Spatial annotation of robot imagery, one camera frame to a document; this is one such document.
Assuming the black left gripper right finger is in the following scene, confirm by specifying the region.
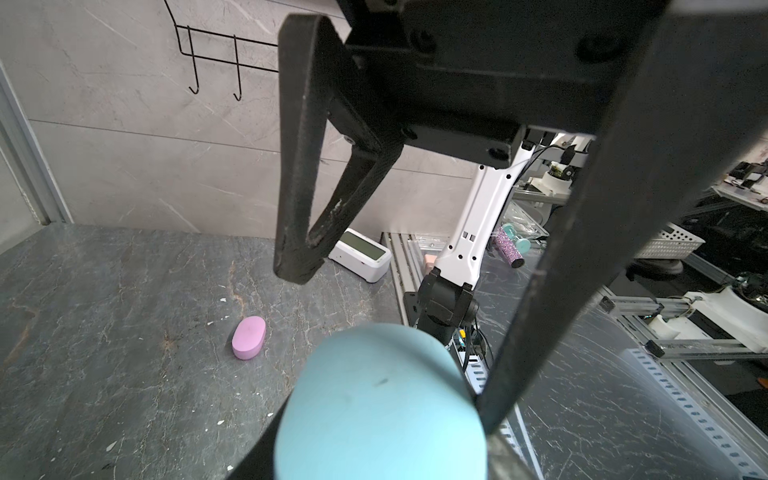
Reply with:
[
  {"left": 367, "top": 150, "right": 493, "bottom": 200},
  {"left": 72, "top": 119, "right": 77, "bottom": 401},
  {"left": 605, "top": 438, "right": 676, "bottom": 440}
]
[{"left": 487, "top": 433, "right": 534, "bottom": 480}]

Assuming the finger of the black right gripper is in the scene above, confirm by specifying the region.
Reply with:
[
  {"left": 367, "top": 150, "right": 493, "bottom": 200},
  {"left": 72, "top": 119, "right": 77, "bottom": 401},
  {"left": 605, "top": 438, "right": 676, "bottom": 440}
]
[
  {"left": 476, "top": 1, "right": 767, "bottom": 434},
  {"left": 273, "top": 14, "right": 404, "bottom": 285}
]

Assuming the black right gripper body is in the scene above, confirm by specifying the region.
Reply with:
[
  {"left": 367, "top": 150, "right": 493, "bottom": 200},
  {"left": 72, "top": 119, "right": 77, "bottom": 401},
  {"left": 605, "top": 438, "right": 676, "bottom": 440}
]
[{"left": 339, "top": 1, "right": 667, "bottom": 164}]

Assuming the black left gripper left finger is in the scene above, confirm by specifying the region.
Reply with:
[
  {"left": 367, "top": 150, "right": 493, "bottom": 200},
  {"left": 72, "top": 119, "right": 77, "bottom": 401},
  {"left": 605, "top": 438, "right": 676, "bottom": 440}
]
[{"left": 227, "top": 397, "right": 290, "bottom": 480}]

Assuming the pink earbud charging case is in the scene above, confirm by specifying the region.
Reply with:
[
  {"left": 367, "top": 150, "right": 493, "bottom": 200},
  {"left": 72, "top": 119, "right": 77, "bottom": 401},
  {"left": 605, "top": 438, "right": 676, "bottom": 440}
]
[{"left": 231, "top": 316, "right": 266, "bottom": 360}]

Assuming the teal earbud charging case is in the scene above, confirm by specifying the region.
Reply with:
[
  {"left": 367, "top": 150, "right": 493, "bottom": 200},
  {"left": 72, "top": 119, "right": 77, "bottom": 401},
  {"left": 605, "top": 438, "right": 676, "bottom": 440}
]
[{"left": 274, "top": 323, "right": 488, "bottom": 479}]

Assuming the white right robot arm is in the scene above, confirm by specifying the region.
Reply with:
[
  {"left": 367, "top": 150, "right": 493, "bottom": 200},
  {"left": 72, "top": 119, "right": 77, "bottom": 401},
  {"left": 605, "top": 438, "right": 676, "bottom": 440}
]
[{"left": 274, "top": 1, "right": 767, "bottom": 432}]

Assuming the white perforated plastic basket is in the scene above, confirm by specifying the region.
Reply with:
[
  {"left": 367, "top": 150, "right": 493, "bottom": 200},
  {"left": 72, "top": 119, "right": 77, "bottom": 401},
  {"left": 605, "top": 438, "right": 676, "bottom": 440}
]
[{"left": 634, "top": 223, "right": 706, "bottom": 260}]

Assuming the glitter purple tumbler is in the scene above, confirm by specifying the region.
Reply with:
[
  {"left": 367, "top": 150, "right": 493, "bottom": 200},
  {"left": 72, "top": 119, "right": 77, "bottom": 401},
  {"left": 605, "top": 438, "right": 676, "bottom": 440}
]
[{"left": 493, "top": 223, "right": 531, "bottom": 269}]

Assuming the white digital timer device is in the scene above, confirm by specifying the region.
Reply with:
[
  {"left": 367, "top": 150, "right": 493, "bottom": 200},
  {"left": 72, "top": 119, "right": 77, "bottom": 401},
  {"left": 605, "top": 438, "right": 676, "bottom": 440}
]
[{"left": 328, "top": 228, "right": 392, "bottom": 283}]

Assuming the black wall hook rack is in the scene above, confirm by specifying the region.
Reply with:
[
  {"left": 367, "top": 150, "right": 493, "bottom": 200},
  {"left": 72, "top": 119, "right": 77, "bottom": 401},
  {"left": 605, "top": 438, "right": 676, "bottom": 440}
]
[{"left": 163, "top": 1, "right": 278, "bottom": 102}]

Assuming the pink block beside rail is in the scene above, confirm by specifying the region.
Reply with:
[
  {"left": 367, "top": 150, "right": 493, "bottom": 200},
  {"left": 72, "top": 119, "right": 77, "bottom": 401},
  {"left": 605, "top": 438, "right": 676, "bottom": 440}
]
[{"left": 424, "top": 254, "right": 437, "bottom": 274}]

